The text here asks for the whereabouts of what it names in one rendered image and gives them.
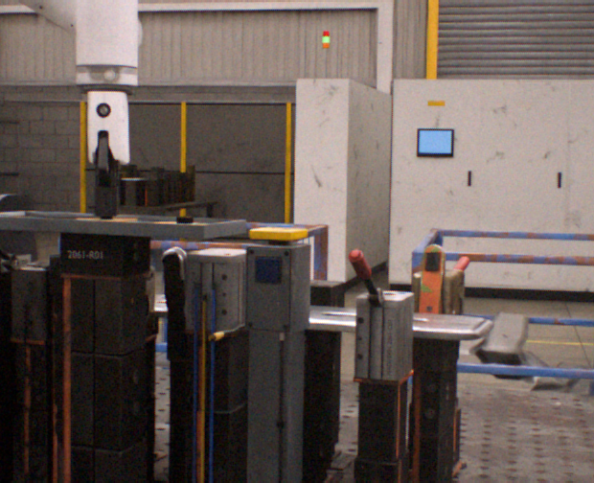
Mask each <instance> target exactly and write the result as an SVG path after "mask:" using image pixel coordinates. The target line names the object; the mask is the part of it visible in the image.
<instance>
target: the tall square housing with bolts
mask: <svg viewBox="0 0 594 483"><path fill-rule="evenodd" d="M245 259H246V250H239V249H219V248H211V249H206V250H200V251H195V252H190V253H188V254H186V261H187V262H186V329H185V330H184V334H190V335H191V387H190V405H193V407H191V408H189V409H186V451H185V475H186V476H185V483H247V458H248V385H249V331H246V330H245V328H244V329H239V330H238V331H237V332H236V333H233V334H225V335H224V336H223V337H222V338H221V339H219V340H216V341H214V342H211V341H209V339H208V337H209V335H210V334H215V333H219V332H222V331H232V330H234V329H235V328H236V327H237V326H239V325H245Z"/></svg>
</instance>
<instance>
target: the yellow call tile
mask: <svg viewBox="0 0 594 483"><path fill-rule="evenodd" d="M307 236H308V229H307V228H288V227H262V228H255V229H250V239H252V240H268V244H270V245H288V241H295V240H300V239H305V238H306V237H307Z"/></svg>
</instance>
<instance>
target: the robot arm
mask: <svg viewBox="0 0 594 483"><path fill-rule="evenodd" d="M16 1H17V2H19V3H21V4H22V5H24V6H26V7H27V8H29V9H30V10H32V11H34V12H36V13H38V14H39V15H41V16H43V17H44V18H47V19H48V20H50V21H52V22H53V23H55V24H57V25H58V26H59V27H60V28H62V29H64V30H65V31H67V32H69V33H70V34H72V35H74V36H75V37H76V85H81V86H83V88H81V89H80V94H83V95H87V143H88V159H89V162H90V163H92V164H96V188H95V215H96V216H97V217H116V216H118V215H119V214H120V188H118V186H119V160H120V164H121V165H126V164H127V163H128V162H129V156H128V114H127V100H126V96H132V95H134V90H131V89H129V87H135V86H137V49H138V47H139V45H141V43H142V40H143V34H144V32H143V26H142V23H141V21H140V19H138V17H137V0H16Z"/></svg>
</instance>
